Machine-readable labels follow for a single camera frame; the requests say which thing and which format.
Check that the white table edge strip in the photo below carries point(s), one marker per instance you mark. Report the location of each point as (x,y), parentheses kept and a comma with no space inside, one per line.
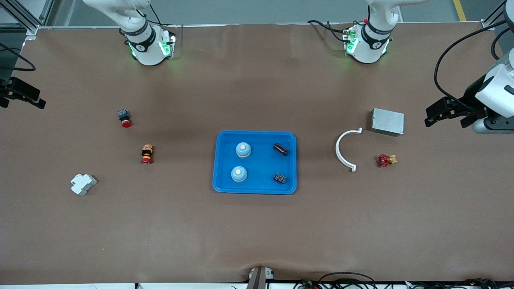
(60,286)

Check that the dark cylindrical electrolytic capacitor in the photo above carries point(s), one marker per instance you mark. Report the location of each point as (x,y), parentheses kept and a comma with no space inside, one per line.
(280,149)

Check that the small black capacitor block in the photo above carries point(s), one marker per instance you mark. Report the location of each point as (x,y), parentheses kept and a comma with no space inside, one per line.
(280,178)

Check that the white curved plastic bracket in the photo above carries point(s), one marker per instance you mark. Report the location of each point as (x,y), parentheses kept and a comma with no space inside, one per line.
(337,149)

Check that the aluminium frame strut with bracket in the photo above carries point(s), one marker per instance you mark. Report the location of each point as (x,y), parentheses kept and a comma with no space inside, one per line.
(488,26)
(20,14)

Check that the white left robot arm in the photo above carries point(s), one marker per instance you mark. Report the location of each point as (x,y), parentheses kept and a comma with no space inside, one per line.
(367,52)

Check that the white circuit breaker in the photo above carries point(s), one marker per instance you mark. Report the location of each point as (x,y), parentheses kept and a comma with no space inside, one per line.
(82,184)

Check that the red yellow push button switch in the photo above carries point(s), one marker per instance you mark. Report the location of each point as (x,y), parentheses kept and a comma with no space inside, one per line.
(147,154)

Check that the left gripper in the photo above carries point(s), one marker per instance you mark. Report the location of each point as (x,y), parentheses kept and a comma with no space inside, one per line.
(468,97)

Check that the red mushroom button black body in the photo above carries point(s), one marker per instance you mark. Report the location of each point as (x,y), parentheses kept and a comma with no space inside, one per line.
(125,120)

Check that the blue bell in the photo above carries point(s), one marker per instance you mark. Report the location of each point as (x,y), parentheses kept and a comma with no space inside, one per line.
(243,149)
(239,174)

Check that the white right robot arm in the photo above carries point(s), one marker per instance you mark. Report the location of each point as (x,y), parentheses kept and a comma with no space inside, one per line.
(146,52)

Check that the red handwheel brass valve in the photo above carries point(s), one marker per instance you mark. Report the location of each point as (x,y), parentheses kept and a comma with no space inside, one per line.
(383,160)

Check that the small green red connector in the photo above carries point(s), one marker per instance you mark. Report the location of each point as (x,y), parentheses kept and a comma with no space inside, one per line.
(308,285)

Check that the grey metal box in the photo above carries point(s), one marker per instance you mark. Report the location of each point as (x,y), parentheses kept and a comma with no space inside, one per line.
(387,121)

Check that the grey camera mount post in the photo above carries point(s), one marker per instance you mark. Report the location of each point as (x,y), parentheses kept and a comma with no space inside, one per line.
(257,279)

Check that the brown table mat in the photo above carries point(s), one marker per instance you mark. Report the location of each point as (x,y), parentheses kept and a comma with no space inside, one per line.
(257,233)

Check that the blue plastic tray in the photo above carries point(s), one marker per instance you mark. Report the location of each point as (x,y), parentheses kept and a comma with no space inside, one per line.
(263,164)

